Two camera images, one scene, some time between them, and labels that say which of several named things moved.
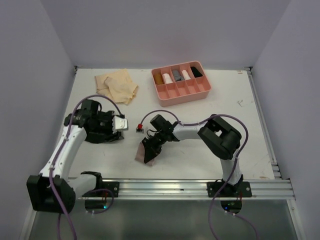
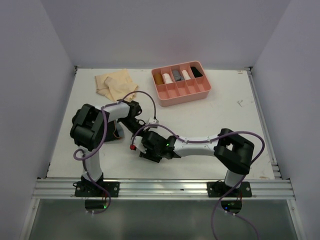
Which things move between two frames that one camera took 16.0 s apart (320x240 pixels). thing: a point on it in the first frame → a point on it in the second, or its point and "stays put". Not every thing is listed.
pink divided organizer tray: [181, 83] stays put
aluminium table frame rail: [281, 186] stays put
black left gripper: [110, 119] → [143, 124]
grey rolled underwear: [177, 76] stays put
